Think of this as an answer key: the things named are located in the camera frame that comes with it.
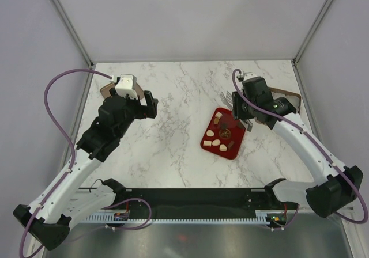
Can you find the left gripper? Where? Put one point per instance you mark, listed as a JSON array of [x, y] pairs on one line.
[[149, 111]]

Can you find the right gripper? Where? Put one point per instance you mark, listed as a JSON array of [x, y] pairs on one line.
[[237, 113]]

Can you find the steel kitchen tongs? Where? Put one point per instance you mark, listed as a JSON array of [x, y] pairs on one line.
[[227, 100]]

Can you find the cream square chocolate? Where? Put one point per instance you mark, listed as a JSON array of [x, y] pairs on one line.
[[218, 115]]

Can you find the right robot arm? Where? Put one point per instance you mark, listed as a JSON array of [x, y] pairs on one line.
[[334, 184]]

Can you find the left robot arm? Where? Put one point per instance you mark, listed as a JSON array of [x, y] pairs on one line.
[[51, 216]]

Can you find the gold chocolate box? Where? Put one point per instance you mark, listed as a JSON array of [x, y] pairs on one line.
[[291, 99]]

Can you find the cream oval chocolate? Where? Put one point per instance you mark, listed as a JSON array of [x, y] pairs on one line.
[[216, 142]]

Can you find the cream heart chocolate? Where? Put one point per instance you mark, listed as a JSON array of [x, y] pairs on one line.
[[223, 148]]

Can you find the cream rectangular chocolate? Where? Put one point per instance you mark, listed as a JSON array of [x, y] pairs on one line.
[[207, 143]]

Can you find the gold box lid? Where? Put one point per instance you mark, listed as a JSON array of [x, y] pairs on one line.
[[105, 90]]

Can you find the red lacquer tray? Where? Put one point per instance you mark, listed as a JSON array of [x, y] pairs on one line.
[[231, 133]]

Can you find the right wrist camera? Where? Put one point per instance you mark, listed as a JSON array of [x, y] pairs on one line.
[[247, 76]]

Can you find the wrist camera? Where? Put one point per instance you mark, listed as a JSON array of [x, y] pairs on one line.
[[247, 76], [126, 86]]

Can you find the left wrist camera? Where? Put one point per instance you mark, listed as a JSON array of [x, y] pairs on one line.
[[126, 86]]

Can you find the left aluminium frame post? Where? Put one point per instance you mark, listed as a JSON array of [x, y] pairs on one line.
[[57, 4]]

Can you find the aluminium frame post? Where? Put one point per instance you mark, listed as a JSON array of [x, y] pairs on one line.
[[57, 4], [318, 20]]

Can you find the white cable duct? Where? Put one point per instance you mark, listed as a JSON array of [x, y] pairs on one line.
[[109, 217]]

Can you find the right aluminium frame post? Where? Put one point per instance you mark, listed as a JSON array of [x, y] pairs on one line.
[[318, 20]]

